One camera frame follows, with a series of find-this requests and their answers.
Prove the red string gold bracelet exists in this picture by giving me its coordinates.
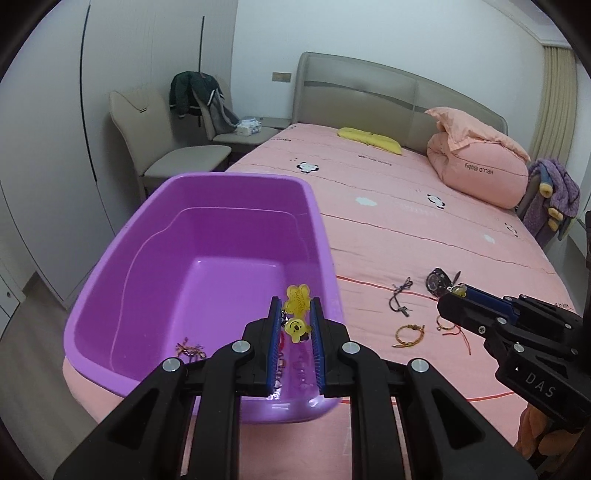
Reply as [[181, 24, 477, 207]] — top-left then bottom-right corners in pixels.
[[435, 314, 472, 356]]

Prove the dark green jacket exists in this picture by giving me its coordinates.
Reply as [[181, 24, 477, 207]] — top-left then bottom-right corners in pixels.
[[168, 71, 241, 132]]

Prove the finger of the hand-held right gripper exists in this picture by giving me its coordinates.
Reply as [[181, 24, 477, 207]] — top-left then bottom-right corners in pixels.
[[438, 293, 509, 341], [464, 285, 522, 321]]

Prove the black cord bracelet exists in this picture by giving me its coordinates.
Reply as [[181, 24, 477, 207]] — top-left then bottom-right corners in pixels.
[[389, 277, 414, 317]]

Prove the black wrist watch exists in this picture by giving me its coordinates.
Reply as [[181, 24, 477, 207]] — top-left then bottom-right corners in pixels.
[[426, 268, 462, 297]]

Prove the folded pink duvet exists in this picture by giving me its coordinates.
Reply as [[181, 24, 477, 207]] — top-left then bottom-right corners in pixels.
[[425, 106, 532, 209]]

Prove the beige chair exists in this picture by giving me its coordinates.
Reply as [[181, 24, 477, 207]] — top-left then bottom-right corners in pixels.
[[198, 78, 280, 146], [109, 89, 232, 204]]

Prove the yellow braided bracelet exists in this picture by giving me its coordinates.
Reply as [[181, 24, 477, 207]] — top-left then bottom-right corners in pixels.
[[392, 324, 426, 348]]

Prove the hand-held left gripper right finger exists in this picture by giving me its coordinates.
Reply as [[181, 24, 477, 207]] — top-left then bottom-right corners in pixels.
[[308, 298, 539, 480]]

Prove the white wardrobe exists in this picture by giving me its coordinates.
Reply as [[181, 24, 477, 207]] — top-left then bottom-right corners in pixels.
[[0, 0, 238, 310]]

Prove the beige curtain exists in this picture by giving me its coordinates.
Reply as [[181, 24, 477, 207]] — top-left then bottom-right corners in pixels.
[[529, 44, 578, 167]]

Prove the purple plastic tub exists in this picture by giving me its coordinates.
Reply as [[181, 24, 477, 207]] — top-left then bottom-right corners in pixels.
[[63, 173, 345, 424]]

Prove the yellow pillow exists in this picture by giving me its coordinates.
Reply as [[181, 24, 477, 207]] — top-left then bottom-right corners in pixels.
[[337, 127, 402, 155]]

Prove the beige padded headboard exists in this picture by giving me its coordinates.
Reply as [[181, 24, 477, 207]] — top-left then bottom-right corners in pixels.
[[292, 52, 509, 155]]

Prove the yellow bear charm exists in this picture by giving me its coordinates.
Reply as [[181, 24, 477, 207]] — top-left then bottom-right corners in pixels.
[[283, 285, 315, 344]]

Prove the purple plush robe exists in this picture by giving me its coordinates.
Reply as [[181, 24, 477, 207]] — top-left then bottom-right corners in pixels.
[[517, 158, 581, 241]]

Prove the pink printed bed sheet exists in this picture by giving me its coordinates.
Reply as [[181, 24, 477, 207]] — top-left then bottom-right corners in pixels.
[[62, 122, 583, 480]]

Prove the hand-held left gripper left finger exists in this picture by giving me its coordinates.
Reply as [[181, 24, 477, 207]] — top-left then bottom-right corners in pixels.
[[53, 296, 283, 480]]

